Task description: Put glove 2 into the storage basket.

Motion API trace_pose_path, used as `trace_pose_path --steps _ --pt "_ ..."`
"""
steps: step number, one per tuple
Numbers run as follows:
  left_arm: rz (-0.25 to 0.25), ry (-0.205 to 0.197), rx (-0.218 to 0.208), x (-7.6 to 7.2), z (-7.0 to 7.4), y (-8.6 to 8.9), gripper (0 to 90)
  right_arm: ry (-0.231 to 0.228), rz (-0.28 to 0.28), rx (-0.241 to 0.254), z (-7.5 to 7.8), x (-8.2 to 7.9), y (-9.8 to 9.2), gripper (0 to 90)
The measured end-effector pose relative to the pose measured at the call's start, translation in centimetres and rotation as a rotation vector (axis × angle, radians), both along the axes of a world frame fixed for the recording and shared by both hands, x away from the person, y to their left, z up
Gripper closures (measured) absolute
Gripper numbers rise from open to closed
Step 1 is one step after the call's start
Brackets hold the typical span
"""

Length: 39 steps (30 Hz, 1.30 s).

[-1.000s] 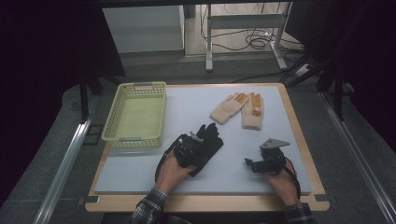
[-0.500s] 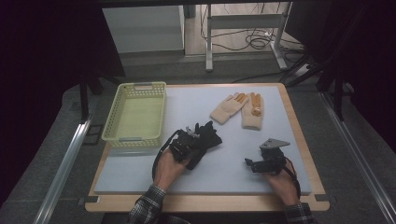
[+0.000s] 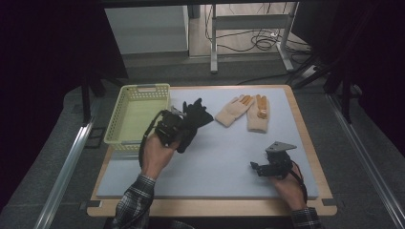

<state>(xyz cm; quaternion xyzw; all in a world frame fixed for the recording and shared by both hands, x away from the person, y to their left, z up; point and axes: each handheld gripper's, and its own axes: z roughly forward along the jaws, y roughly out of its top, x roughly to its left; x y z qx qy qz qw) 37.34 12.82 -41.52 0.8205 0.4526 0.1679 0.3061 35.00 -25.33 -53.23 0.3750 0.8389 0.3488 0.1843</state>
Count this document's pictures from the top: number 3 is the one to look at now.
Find black stand legs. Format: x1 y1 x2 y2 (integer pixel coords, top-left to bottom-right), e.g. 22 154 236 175
80 72 129 124

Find beige glove with orange palm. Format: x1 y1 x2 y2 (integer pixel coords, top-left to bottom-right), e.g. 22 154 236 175
246 94 271 135

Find bundle of black floor cables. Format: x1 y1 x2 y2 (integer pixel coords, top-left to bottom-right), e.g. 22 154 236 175
204 3 312 55

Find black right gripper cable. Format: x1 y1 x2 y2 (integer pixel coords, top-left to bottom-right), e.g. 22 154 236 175
289 159 309 205

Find beige glove with orange fingers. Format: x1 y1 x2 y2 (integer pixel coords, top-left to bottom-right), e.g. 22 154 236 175
214 94 256 129

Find black glove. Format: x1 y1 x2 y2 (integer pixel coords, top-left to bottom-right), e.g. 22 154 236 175
176 124 200 155
181 97 215 132

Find white cabinet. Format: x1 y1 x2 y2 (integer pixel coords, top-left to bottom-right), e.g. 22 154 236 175
104 5 190 55

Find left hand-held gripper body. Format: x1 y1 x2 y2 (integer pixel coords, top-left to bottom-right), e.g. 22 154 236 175
154 106 188 148

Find person's left hand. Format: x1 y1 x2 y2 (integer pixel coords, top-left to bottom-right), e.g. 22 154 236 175
140 132 181 181

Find person's right hand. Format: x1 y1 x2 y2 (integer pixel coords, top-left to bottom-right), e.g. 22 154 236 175
269 165 309 212

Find white metal desk frame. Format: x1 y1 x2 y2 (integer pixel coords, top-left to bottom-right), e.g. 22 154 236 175
209 2 301 74

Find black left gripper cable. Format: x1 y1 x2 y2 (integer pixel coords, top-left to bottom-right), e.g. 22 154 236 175
138 109 166 170

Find wooden table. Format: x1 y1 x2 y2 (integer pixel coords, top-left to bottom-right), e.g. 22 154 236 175
86 84 338 219

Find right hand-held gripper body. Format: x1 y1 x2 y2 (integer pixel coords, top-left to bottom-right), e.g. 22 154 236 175
265 140 298 180

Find pale yellow plastic basket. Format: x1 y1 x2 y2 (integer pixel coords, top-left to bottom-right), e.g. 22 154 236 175
103 83 172 153

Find white power strip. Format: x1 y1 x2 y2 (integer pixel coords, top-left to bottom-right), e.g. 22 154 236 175
300 64 318 79

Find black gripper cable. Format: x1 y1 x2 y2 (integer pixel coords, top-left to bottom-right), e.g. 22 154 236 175
289 159 309 205
138 109 166 170

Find metal floor rail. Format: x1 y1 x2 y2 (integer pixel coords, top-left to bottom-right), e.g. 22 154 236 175
327 94 405 229
32 116 97 229

